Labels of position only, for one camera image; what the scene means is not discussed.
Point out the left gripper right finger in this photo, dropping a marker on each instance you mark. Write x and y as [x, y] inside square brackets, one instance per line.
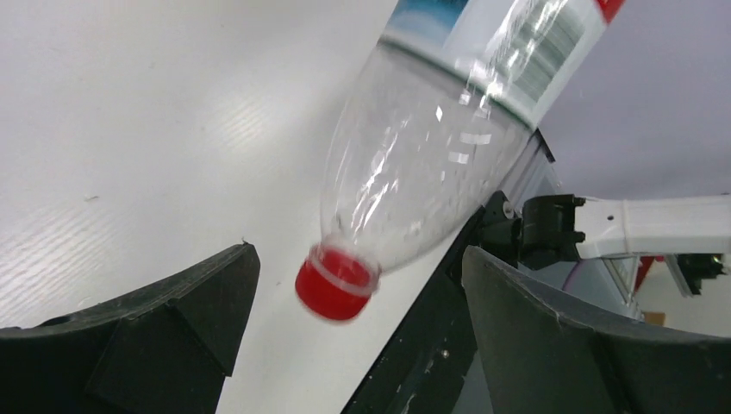
[545, 351]

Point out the aluminium rail frame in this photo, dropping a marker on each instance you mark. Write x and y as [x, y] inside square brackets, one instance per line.
[604, 283]

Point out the clear bottle red label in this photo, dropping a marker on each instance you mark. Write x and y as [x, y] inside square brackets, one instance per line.
[442, 109]

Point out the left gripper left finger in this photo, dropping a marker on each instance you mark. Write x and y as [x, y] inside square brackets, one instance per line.
[164, 348]

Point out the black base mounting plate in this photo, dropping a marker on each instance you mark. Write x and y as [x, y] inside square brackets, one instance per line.
[431, 363]

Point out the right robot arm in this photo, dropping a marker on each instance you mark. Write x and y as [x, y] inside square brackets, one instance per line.
[567, 227]

